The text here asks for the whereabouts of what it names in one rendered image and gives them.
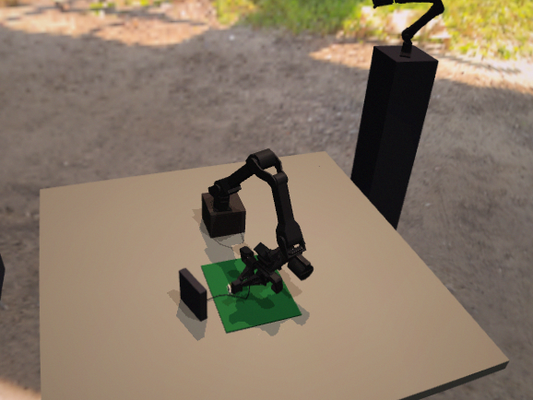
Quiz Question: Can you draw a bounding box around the green circuit board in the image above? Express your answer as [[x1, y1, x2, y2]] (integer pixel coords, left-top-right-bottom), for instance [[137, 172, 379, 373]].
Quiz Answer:
[[201, 258, 302, 334]]

